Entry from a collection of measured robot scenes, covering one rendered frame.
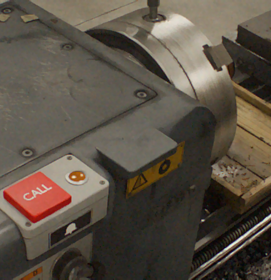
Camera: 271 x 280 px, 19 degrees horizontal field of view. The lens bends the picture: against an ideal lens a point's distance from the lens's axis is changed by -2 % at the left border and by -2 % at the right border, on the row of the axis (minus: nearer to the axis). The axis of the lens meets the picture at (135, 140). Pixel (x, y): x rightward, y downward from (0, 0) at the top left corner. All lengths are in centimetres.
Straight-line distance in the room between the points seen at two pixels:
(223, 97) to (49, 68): 32
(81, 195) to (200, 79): 42
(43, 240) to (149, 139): 21
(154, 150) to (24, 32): 34
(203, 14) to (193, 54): 270
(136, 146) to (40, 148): 12
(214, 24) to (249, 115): 219
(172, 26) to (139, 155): 38
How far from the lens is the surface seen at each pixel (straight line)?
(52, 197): 95
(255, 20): 199
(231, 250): 169
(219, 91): 134
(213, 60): 135
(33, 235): 93
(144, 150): 104
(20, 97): 112
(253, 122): 176
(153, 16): 137
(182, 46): 132
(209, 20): 398
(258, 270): 185
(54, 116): 109
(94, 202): 98
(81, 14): 391
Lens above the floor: 190
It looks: 38 degrees down
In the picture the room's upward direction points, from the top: 6 degrees clockwise
